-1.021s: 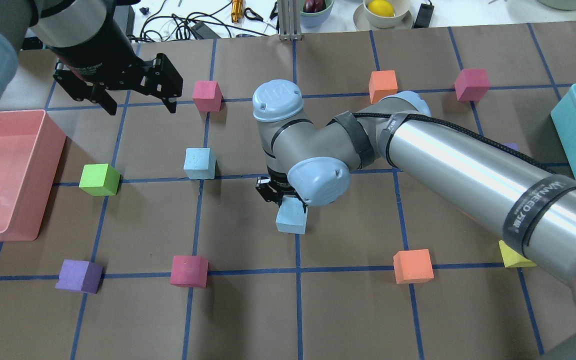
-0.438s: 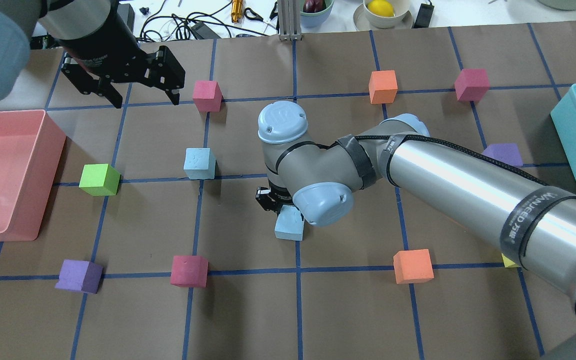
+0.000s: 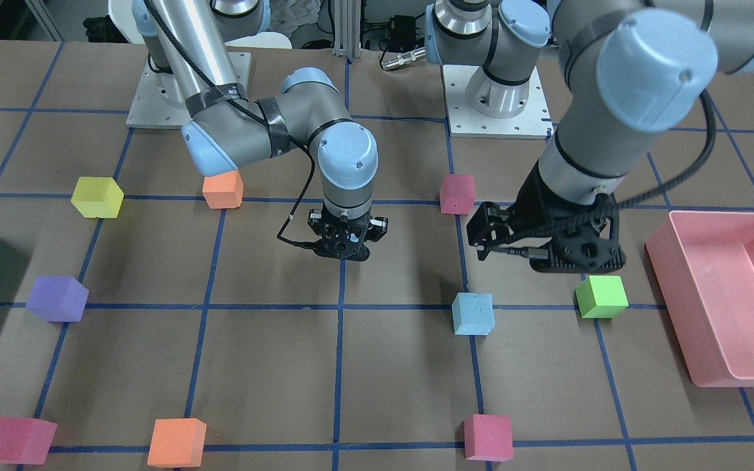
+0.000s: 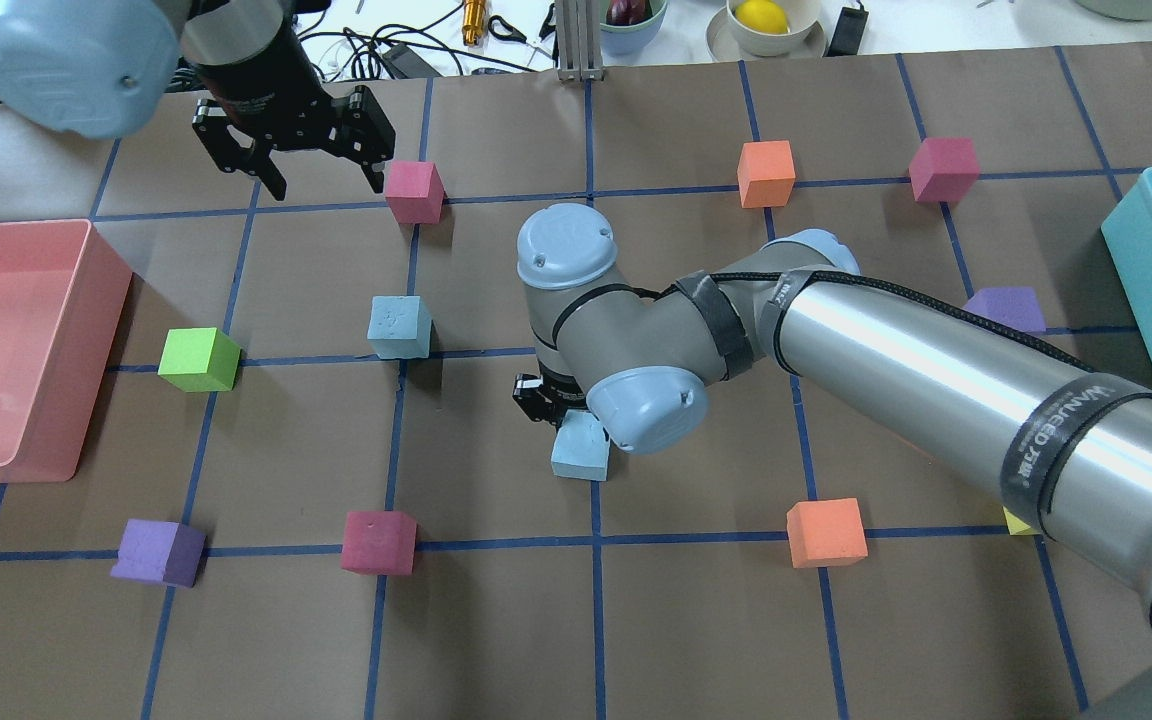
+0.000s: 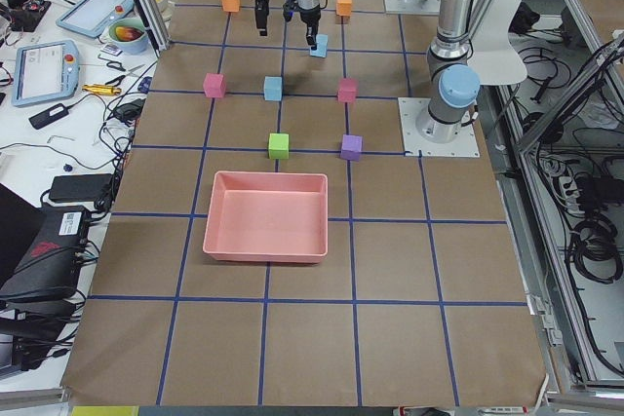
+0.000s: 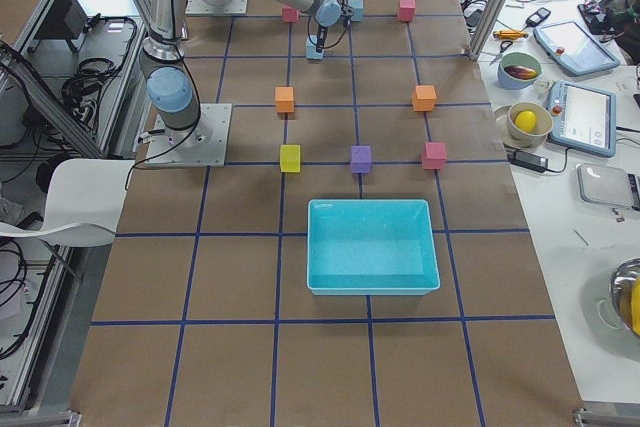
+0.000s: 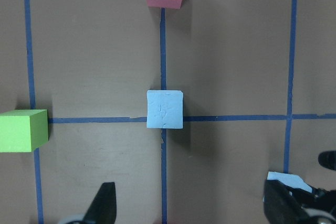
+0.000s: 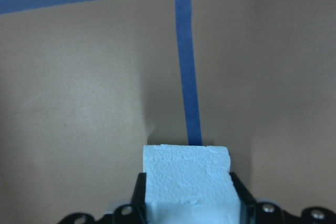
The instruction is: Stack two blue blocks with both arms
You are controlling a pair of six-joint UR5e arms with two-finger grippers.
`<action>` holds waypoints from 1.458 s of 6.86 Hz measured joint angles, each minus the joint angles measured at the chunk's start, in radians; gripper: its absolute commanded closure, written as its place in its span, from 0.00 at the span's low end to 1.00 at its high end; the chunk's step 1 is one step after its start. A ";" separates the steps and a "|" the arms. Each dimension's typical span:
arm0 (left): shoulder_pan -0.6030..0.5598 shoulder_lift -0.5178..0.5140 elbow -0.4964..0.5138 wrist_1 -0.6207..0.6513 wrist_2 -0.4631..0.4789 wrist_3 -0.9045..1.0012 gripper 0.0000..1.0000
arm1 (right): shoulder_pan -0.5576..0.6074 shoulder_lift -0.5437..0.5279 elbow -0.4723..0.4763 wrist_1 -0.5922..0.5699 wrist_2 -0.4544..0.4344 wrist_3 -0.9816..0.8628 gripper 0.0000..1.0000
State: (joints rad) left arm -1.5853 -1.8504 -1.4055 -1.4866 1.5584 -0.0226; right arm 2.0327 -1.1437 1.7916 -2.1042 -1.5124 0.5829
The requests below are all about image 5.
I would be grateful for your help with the pink foam block near base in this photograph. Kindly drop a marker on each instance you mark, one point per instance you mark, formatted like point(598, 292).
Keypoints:
point(347, 90)

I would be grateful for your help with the orange foam block right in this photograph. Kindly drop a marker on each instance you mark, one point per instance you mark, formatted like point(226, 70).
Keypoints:
point(343, 8)

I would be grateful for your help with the pink foam block far side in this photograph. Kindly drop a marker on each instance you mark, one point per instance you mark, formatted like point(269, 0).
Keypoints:
point(214, 85)

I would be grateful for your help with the white mug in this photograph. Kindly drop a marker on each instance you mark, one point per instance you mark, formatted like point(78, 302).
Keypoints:
point(166, 8)

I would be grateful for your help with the black scissors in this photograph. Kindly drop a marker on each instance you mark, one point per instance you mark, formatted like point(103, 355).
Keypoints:
point(123, 72)

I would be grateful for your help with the black power brick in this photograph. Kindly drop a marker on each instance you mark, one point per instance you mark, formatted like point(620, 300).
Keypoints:
point(79, 188)

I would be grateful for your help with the blue bowl with fruit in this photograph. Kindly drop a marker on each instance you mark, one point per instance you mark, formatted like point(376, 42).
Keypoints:
point(129, 35)

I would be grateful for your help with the brown paper table cover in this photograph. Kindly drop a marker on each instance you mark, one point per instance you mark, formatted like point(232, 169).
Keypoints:
point(419, 301)

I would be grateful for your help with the teach pendant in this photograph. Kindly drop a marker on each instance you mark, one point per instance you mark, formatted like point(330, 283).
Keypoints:
point(45, 73)
point(91, 17)

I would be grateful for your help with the white chair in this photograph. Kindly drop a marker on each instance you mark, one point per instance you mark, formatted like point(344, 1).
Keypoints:
point(494, 59)

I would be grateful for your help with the light blue carried foam block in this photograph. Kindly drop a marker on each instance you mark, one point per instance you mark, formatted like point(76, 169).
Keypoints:
point(321, 47)

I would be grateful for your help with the teach pendant near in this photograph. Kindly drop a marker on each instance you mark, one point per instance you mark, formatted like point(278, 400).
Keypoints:
point(45, 73)

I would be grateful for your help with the teach pendant far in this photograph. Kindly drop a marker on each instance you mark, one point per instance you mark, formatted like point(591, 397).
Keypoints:
point(91, 17)

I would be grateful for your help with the orange foam block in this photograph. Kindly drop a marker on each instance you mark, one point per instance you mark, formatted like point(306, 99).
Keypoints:
point(231, 6)
point(343, 8)

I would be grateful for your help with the black laptop computer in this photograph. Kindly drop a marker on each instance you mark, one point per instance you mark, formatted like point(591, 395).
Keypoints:
point(41, 251)

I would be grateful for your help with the light blue centre foam block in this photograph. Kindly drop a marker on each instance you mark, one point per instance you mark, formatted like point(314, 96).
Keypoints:
point(273, 88)

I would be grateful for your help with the orange foam block left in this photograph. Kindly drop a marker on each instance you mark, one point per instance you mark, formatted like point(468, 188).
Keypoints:
point(231, 6)

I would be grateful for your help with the purple foam block near base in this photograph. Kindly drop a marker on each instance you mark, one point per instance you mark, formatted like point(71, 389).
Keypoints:
point(351, 148)

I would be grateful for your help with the pink plastic tray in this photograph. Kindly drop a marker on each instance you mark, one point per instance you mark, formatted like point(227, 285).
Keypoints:
point(268, 217)

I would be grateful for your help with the green foam block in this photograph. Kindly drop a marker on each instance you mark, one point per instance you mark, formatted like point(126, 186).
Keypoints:
point(278, 146)

